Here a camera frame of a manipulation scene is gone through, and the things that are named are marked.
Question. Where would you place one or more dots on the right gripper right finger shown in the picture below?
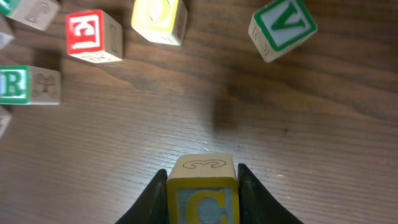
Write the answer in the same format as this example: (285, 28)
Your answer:
(257, 205)

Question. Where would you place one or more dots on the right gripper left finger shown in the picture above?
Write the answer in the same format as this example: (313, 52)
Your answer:
(151, 205)

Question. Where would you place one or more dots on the yellow C block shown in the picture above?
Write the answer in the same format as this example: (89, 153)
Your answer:
(203, 188)

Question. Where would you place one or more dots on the green R block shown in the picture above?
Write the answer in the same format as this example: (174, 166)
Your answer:
(30, 85)

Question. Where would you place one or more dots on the yellow O block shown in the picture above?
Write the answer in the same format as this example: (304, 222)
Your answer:
(160, 21)

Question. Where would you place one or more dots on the red E block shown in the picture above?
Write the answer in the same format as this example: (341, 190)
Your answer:
(94, 36)

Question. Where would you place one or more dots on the green V block centre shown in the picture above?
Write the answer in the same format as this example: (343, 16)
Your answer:
(280, 26)

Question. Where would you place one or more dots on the green N block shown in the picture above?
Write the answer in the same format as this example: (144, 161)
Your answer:
(35, 13)

